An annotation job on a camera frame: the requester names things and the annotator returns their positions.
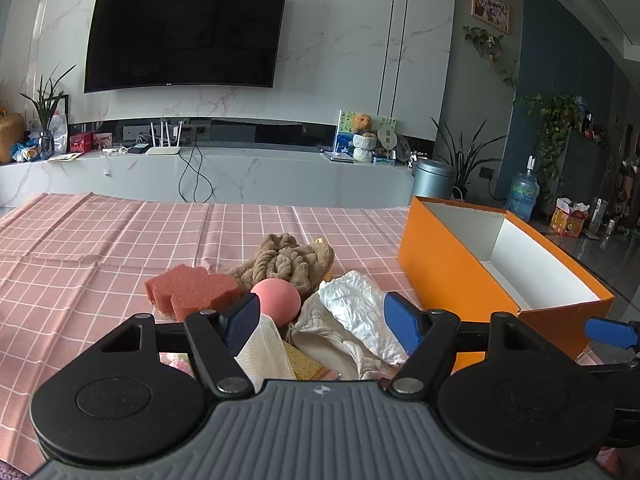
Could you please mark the colourful gift box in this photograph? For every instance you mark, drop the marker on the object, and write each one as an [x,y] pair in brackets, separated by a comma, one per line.
[568,217]

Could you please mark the white wifi router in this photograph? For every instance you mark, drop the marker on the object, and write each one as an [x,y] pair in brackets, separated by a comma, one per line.
[165,140]

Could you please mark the green plant in vase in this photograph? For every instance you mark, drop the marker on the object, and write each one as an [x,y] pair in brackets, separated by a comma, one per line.
[46,99]

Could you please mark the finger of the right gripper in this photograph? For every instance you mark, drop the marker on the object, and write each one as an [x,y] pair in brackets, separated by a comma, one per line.
[616,334]

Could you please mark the orange cardboard box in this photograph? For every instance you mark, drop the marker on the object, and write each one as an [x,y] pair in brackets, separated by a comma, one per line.
[474,261]

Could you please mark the white paper towel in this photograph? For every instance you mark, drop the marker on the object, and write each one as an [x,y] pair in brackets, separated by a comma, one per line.
[263,356]

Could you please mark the red sponge block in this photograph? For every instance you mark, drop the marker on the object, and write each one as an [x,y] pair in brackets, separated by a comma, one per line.
[184,290]

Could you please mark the blue water bottle jug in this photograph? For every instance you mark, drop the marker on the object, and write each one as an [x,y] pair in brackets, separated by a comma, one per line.
[523,192]

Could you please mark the brown teddy bear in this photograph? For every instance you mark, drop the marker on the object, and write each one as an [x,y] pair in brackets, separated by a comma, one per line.
[362,124]

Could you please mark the marble tv cabinet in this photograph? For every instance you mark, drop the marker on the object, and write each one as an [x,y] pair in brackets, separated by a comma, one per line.
[238,176]

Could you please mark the brown knitted rope toy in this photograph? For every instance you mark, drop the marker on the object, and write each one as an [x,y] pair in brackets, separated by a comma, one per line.
[280,256]

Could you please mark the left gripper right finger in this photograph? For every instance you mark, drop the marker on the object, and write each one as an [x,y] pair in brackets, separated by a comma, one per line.
[428,338]

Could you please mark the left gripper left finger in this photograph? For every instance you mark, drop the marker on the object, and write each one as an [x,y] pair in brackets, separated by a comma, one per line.
[216,339]

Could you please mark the grey metal trash can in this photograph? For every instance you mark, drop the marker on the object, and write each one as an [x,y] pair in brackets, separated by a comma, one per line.
[432,178]

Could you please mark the potted green floor plant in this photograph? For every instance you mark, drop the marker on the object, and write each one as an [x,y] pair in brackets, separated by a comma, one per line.
[463,157]

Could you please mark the black wall television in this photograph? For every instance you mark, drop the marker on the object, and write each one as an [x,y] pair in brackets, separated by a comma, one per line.
[154,43]

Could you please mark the pink checkered tablecloth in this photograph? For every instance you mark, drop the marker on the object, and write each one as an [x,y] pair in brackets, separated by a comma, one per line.
[73,266]

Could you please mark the white paper cloth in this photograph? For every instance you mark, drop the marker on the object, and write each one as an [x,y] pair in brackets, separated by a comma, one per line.
[357,304]

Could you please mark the pink foam ball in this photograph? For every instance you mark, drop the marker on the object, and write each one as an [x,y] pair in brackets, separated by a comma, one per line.
[278,299]

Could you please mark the hanging ivy plant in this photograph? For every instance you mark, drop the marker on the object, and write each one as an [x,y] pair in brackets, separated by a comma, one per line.
[558,115]

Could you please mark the red tin box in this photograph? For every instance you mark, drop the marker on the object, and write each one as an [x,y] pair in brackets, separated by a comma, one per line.
[81,143]

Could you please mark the framed wall picture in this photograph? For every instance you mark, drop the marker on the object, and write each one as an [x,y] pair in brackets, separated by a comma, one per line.
[495,13]

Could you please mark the golden round vase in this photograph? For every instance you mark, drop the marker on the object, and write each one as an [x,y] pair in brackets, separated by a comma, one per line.
[12,127]

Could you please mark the yellow sponge pad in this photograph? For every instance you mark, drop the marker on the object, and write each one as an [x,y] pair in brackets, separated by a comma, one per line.
[307,369]

